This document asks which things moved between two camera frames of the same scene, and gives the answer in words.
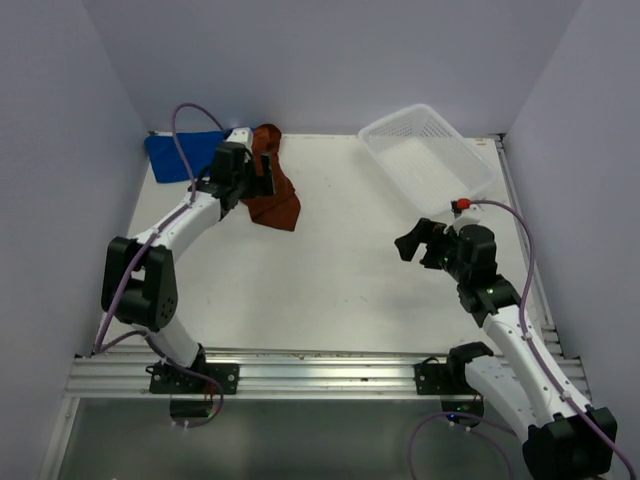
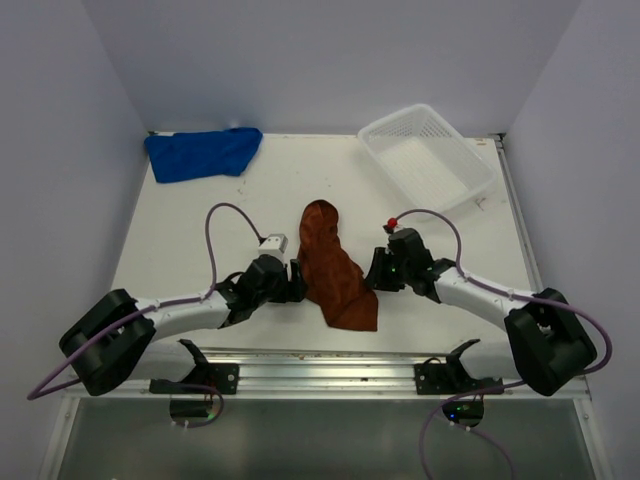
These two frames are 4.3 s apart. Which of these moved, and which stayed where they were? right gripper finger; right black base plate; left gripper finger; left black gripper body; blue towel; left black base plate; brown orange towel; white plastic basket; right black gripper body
Moved: right gripper finger; left black gripper body; right black gripper body; left gripper finger; brown orange towel
Stayed: white plastic basket; right black base plate; left black base plate; blue towel
